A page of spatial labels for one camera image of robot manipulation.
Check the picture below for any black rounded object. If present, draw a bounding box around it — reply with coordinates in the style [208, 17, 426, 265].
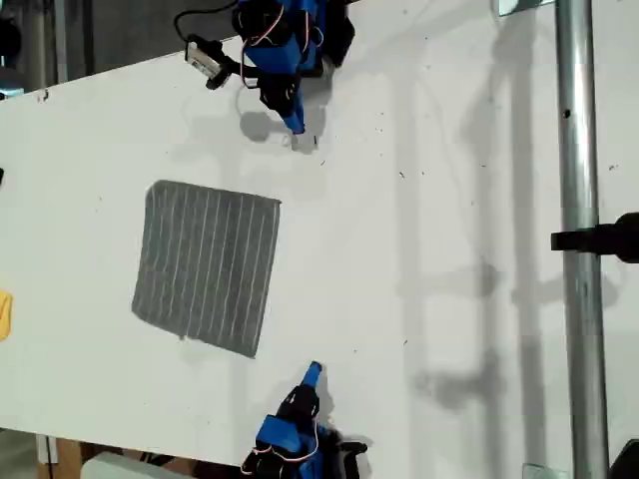
[607, 438, 639, 479]

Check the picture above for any dark round background object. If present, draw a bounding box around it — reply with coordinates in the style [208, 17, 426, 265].
[0, 14, 24, 66]

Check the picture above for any grey striped towel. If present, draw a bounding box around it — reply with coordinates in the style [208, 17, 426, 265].
[131, 179, 283, 360]

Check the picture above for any wooden table support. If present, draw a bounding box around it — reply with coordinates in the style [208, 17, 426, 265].
[35, 434, 99, 479]

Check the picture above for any black camera cable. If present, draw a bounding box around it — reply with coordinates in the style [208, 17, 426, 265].
[173, 0, 240, 44]

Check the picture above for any white box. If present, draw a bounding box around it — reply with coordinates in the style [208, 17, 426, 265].
[80, 451, 196, 479]

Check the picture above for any yellow object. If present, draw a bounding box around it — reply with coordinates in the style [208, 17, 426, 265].
[0, 290, 14, 343]

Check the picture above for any steel post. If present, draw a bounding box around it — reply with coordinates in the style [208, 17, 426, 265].
[553, 0, 611, 479]

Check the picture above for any black clamp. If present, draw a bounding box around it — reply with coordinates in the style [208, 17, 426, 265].
[550, 212, 639, 264]

